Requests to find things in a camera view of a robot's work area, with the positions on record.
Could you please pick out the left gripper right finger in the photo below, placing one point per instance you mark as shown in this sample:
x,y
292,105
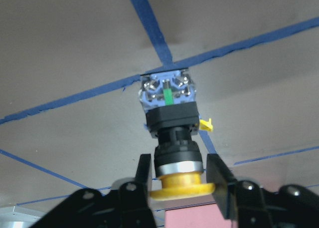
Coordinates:
x,y
220,175

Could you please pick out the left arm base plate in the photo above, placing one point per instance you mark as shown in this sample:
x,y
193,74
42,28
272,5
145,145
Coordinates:
x,y
18,217

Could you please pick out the pink cube bottom centre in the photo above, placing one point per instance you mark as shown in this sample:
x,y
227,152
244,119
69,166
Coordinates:
x,y
203,215

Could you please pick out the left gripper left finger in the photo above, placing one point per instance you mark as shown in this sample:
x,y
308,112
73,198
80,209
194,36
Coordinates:
x,y
143,179

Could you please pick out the yellow push button switch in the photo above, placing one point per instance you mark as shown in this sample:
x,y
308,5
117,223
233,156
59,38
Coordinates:
x,y
172,117

